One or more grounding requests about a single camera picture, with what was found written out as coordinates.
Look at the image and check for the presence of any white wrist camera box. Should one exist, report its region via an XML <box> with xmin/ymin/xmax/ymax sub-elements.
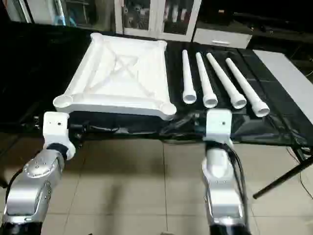
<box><xmin>43</xmin><ymin>112</ymin><xmax>77</xmax><ymax>160</ymax></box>
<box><xmin>205</xmin><ymin>109</ymin><xmax>233</xmax><ymax>145</ymax></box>

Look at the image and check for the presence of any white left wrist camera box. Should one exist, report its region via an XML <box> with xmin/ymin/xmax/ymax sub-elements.
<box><xmin>43</xmin><ymin>112</ymin><xmax>77</xmax><ymax>160</ymax></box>

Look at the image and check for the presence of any white plastic children's table top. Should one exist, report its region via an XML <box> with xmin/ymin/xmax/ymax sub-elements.
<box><xmin>53</xmin><ymin>32</ymin><xmax>177</xmax><ymax>120</ymax></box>

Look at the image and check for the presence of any white side table board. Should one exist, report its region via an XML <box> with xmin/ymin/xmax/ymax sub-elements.
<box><xmin>253</xmin><ymin>49</ymin><xmax>313</xmax><ymax>124</ymax></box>

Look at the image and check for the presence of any white glass door cabinet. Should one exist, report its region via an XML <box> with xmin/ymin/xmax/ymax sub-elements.
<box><xmin>115</xmin><ymin>0</ymin><xmax>202</xmax><ymax>40</ymax></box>

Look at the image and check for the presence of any white low drawer unit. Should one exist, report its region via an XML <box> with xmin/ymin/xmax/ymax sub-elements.
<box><xmin>193</xmin><ymin>27</ymin><xmax>253</xmax><ymax>49</ymax></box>

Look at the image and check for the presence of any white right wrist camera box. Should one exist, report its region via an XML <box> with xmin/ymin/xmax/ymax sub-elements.
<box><xmin>205</xmin><ymin>109</ymin><xmax>233</xmax><ymax>145</ymax></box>

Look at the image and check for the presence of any black plastic work mat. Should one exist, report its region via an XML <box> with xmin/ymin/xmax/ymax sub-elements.
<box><xmin>0</xmin><ymin>22</ymin><xmax>313</xmax><ymax>147</ymax></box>

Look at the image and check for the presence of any teal plastic object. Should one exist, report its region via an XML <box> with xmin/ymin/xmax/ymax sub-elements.
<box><xmin>53</xmin><ymin>14</ymin><xmax>80</xmax><ymax>27</ymax></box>

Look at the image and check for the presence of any white plastic table leg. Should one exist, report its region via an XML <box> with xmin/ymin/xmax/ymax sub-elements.
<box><xmin>225</xmin><ymin>58</ymin><xmax>270</xmax><ymax>118</ymax></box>
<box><xmin>196</xmin><ymin>52</ymin><xmax>219</xmax><ymax>109</ymax></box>
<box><xmin>182</xmin><ymin>49</ymin><xmax>197</xmax><ymax>105</ymax></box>
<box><xmin>206</xmin><ymin>52</ymin><xmax>247</xmax><ymax>110</ymax></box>

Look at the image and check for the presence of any black metal table leg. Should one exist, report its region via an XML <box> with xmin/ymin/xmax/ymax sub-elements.
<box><xmin>253</xmin><ymin>159</ymin><xmax>313</xmax><ymax>199</ymax></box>

